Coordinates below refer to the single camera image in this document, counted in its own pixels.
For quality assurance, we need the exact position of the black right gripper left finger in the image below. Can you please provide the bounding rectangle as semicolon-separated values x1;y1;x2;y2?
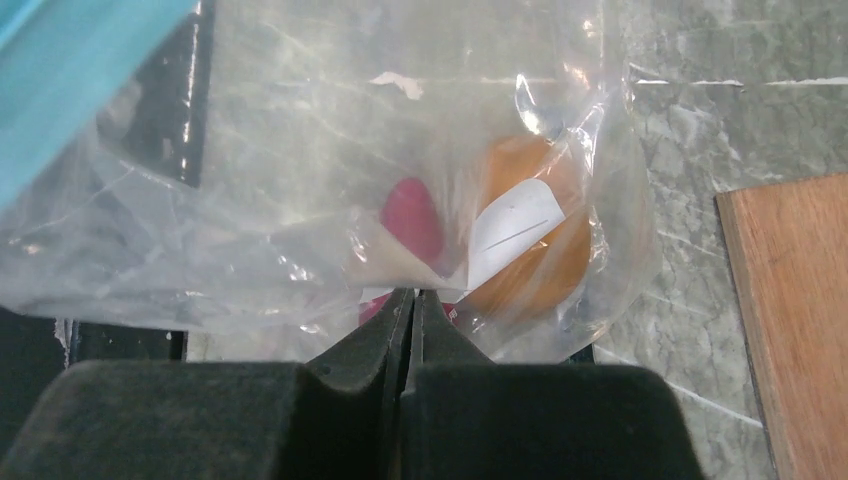
1;289;414;479

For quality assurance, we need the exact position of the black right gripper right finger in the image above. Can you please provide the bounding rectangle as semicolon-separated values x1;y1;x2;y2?
398;291;703;479

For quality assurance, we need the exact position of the clear zip top bag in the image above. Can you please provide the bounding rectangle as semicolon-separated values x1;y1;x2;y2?
1;1;659;362

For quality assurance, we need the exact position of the magenta fake sweet potato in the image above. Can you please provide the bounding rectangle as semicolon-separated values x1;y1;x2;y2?
347;177;458;325

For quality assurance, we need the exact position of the wooden board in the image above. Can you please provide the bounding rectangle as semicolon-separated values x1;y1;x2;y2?
716;173;847;479

